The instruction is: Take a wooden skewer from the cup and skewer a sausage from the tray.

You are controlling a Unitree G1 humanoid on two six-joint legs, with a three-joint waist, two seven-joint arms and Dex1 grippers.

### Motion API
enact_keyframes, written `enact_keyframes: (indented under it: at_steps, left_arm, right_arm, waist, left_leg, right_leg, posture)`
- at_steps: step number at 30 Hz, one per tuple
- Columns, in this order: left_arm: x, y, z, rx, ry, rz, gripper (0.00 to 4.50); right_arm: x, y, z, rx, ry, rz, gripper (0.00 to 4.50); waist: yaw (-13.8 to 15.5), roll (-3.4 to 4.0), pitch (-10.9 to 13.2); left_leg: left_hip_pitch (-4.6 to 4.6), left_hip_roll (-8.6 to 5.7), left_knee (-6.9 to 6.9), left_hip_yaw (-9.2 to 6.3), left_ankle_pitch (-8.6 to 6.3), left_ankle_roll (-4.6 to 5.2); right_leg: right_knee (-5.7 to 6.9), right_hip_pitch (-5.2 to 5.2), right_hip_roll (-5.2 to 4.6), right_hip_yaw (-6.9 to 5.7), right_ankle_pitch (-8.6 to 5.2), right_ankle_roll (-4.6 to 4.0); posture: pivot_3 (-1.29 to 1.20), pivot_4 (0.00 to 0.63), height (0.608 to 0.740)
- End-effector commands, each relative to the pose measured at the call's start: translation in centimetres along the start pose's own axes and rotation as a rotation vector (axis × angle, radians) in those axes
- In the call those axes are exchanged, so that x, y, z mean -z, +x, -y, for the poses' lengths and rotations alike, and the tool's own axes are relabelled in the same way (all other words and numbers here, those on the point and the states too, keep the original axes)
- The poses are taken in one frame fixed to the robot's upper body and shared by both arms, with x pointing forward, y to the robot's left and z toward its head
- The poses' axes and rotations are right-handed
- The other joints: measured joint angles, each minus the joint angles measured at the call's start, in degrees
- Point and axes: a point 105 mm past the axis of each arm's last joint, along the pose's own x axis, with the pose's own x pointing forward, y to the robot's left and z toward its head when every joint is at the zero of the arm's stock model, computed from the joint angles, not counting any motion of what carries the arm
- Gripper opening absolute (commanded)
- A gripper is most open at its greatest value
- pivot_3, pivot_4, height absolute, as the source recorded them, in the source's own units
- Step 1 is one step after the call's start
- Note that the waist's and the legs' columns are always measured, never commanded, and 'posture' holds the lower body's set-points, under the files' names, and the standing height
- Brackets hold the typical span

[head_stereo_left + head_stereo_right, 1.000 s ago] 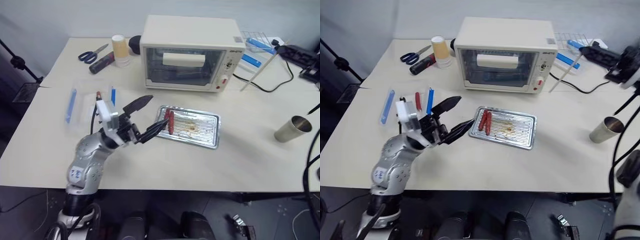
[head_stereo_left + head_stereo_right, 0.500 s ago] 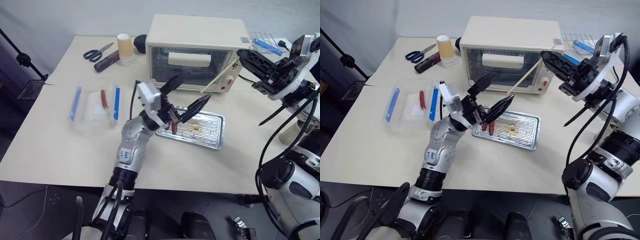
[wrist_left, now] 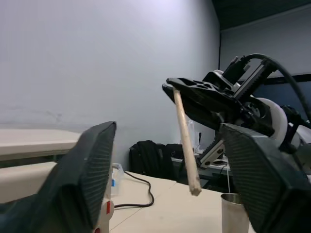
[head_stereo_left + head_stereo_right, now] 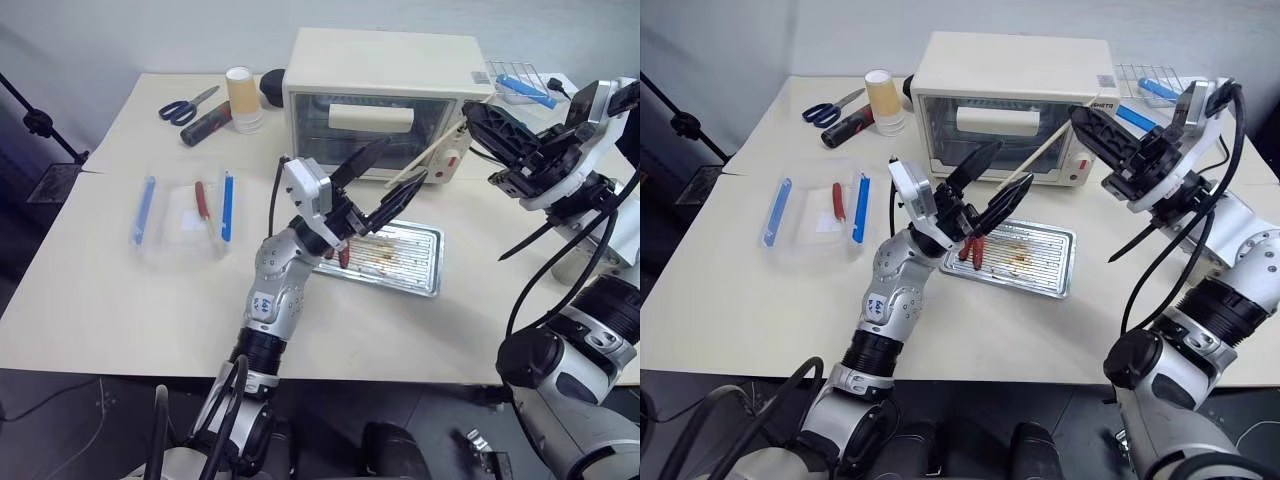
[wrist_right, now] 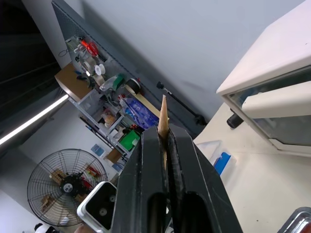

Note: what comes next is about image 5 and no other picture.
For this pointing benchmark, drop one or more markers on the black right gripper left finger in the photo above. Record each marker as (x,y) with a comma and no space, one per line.
(138,184)

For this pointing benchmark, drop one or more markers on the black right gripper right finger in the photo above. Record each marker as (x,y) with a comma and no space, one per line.
(201,194)

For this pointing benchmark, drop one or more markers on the wooden skewer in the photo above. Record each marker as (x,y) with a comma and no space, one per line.
(163,116)

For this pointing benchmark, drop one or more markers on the silver metal tray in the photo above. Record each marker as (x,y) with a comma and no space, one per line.
(297,222)

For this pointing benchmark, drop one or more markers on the clear container with blue lid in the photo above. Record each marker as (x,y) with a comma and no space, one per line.
(222,159)

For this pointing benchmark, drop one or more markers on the green plastic bin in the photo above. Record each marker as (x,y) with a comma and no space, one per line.
(128,142)

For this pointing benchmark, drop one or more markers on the grey metal shelving rack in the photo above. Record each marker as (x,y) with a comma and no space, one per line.
(107,121)

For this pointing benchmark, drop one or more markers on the blue patterned bag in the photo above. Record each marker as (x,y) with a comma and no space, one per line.
(139,110)

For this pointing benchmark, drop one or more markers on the black rod with knob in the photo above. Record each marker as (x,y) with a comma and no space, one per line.
(182,104)

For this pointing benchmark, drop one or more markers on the black tape roll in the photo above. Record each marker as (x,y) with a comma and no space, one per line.
(133,85)

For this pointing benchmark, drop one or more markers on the white filament spool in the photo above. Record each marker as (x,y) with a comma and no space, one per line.
(100,69)

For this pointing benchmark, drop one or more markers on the brown cardboard box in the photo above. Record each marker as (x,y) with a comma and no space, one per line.
(71,81)

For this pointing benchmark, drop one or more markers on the dark grey pegboard panel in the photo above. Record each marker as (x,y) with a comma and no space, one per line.
(136,60)

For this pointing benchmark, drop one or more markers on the white LED light strip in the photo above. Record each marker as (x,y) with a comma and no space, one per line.
(31,120)

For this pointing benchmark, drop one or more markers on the cream toaster oven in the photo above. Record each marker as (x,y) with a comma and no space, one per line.
(274,72)

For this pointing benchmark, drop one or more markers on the silver black camera device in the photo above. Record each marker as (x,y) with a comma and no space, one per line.
(97,206)

